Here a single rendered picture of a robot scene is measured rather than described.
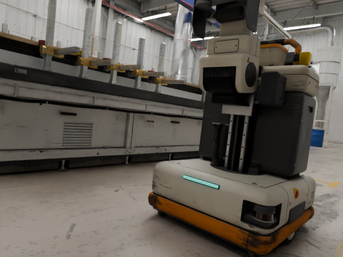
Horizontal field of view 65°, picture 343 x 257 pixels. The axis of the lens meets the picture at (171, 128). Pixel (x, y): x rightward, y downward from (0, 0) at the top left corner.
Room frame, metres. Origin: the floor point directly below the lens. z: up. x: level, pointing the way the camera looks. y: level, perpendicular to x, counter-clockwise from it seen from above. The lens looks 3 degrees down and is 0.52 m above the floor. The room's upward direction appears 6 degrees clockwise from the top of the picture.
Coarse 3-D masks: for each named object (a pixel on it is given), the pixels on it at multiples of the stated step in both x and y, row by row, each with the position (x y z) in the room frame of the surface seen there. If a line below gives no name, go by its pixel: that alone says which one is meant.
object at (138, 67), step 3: (105, 66) 2.16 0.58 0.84; (120, 66) 2.04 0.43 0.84; (123, 66) 2.02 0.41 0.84; (126, 66) 1.99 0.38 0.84; (129, 66) 1.97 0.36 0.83; (132, 66) 1.95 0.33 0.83; (135, 66) 1.93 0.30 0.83; (138, 66) 1.91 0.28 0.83; (141, 66) 1.90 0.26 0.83; (105, 69) 2.16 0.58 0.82; (108, 69) 2.13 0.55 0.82; (120, 69) 2.05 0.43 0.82; (123, 69) 2.03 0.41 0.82; (126, 69) 2.01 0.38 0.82; (129, 69) 2.00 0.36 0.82; (132, 69) 1.98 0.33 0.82; (135, 69) 1.96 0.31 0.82; (138, 69) 1.95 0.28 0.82
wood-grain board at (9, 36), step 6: (0, 36) 1.63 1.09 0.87; (6, 36) 1.65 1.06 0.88; (12, 36) 1.68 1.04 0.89; (24, 42) 1.73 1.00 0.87; (30, 42) 1.76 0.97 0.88; (36, 42) 1.79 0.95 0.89; (72, 54) 1.98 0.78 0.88; (162, 78) 2.73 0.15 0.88; (168, 78) 2.80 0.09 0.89; (186, 84) 3.04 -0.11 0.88; (192, 84) 3.13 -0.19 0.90
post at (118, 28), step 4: (116, 24) 2.03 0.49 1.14; (120, 24) 2.04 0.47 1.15; (116, 28) 2.03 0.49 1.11; (120, 28) 2.04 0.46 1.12; (116, 32) 2.03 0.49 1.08; (120, 32) 2.04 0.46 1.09; (116, 36) 2.02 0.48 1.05; (116, 40) 2.02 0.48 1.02; (116, 44) 2.02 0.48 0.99; (116, 48) 2.03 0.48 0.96; (112, 52) 2.04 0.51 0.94; (116, 52) 2.03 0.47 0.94; (112, 56) 2.04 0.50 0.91; (116, 56) 2.03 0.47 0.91; (116, 60) 2.04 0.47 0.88; (112, 72) 2.03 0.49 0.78; (116, 72) 2.04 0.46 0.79; (112, 76) 2.02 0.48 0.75; (112, 80) 2.02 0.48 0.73
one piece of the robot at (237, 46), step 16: (224, 32) 1.23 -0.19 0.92; (240, 32) 1.18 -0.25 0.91; (208, 48) 1.25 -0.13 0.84; (224, 48) 1.19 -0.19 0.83; (240, 48) 1.14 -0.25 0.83; (256, 48) 1.16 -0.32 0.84; (208, 64) 1.19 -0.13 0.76; (224, 64) 1.14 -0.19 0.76; (240, 64) 1.09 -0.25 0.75; (256, 64) 1.18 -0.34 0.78; (240, 80) 1.10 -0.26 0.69; (256, 80) 1.19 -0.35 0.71
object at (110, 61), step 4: (96, 60) 1.81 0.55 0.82; (100, 60) 1.78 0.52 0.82; (104, 60) 1.75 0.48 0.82; (108, 60) 1.72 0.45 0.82; (112, 60) 1.71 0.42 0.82; (76, 64) 1.97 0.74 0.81; (92, 64) 1.83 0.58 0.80; (96, 64) 1.80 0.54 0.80; (100, 64) 1.78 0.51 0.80; (104, 64) 1.75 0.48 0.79; (108, 64) 1.74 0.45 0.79; (112, 64) 1.72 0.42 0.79
